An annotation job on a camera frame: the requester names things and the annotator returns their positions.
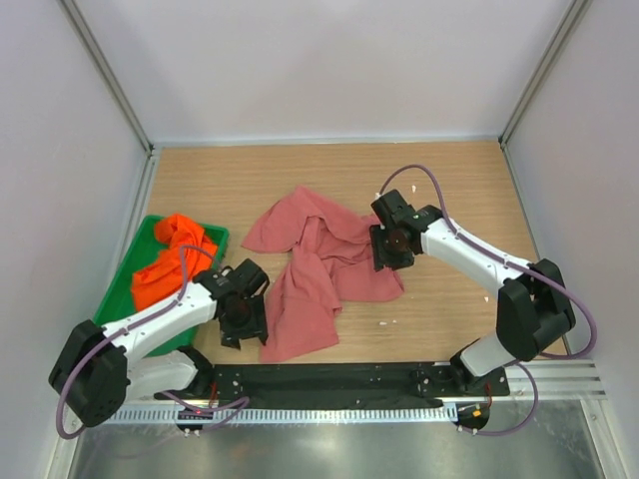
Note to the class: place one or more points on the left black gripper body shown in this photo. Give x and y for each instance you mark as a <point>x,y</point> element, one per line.
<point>252,307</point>

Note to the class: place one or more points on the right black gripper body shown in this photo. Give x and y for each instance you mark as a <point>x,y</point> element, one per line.
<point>385,249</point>

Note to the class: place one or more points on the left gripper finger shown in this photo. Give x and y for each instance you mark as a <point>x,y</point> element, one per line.
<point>260,331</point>
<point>231,340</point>

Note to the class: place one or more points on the pink t shirt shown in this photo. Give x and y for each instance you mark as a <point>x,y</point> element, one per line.
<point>330,263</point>

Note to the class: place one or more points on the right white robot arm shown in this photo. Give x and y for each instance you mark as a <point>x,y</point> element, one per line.
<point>533,310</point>

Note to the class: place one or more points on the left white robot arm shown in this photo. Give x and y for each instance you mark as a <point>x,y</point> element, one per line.
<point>102,367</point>

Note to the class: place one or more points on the orange t shirt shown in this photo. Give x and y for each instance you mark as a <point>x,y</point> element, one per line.
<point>163,277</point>

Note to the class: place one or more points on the green plastic tray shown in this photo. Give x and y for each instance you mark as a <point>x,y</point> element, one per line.
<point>143,250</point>

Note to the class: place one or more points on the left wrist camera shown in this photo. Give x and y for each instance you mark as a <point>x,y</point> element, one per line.
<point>248,278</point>

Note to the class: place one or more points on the slotted white cable duct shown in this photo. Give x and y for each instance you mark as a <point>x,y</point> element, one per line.
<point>177,415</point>

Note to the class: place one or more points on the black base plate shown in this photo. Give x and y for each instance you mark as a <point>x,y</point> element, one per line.
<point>340,386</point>

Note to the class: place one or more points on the aluminium rail profile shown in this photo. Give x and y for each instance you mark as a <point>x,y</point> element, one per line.
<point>545,379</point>

